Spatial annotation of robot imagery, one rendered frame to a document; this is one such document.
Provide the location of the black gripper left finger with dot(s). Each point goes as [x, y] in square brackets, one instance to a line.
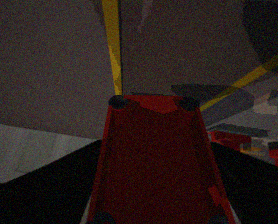
[57, 193]

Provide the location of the yellow flat bar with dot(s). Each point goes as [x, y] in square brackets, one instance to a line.
[111, 15]

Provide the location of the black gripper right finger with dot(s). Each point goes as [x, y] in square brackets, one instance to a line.
[251, 185]

